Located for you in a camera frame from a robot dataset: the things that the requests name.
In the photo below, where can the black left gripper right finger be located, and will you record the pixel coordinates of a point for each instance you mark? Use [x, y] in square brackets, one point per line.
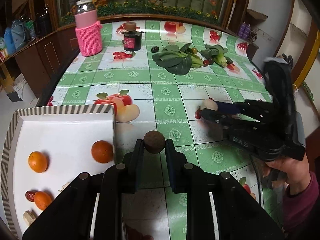
[190, 179]

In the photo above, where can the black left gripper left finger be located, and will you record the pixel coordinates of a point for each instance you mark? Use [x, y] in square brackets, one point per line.
[122, 178]

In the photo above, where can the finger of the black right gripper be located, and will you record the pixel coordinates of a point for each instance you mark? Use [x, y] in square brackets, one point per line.
[231, 123]
[248, 107]

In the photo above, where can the beige round cake piece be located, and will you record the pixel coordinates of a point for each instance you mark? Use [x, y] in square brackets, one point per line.
[209, 104]

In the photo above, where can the orange with stem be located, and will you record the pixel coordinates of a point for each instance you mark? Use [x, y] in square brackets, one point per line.
[102, 151]

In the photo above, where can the brown kiwi back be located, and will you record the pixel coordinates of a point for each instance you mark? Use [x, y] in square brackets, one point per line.
[154, 142]

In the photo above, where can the small orange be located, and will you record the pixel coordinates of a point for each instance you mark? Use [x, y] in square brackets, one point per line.
[38, 162]

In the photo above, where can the red jujube date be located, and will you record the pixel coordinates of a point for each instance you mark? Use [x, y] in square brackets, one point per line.
[30, 195]

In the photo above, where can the beige cake cube front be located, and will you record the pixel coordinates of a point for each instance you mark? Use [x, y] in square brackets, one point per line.
[29, 217]

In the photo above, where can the beige cake cube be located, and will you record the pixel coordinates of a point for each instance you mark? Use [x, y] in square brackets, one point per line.
[64, 186]
[29, 217]

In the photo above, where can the person's right hand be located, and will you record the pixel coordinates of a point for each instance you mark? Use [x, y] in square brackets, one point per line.
[298, 173]

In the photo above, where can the red small fruit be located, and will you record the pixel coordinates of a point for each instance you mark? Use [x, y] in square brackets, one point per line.
[205, 63]

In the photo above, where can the bok choy right bunch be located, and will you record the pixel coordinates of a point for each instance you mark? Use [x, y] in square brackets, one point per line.
[217, 55]

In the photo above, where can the bok choy bunch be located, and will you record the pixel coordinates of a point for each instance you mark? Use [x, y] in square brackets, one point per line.
[217, 55]
[176, 60]

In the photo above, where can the purple bottles on shelf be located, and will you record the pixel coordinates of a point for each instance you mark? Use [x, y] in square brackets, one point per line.
[244, 30]

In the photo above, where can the bok choy left bunch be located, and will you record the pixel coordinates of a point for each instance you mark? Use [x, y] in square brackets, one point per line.
[176, 60]

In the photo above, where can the green small fruit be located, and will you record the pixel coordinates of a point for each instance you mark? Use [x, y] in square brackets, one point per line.
[194, 50]

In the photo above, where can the white striped-edge tray box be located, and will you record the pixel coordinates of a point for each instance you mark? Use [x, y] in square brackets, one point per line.
[65, 135]

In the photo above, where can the dark passion fruit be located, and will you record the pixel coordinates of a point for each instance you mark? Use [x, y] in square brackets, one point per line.
[155, 49]

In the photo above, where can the black jar with cork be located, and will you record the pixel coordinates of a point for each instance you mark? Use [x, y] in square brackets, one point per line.
[132, 39]

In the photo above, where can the white plastic bucket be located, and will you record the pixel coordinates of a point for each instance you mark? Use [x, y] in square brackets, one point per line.
[23, 90]

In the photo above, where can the wooden side cabinet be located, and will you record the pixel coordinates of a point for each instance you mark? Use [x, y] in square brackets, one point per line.
[41, 60]

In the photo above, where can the pink knitted-sleeve thermos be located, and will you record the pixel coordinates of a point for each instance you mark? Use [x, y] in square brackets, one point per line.
[88, 28]

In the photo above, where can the blue plastic jug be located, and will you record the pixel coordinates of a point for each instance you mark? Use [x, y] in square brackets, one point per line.
[9, 41]

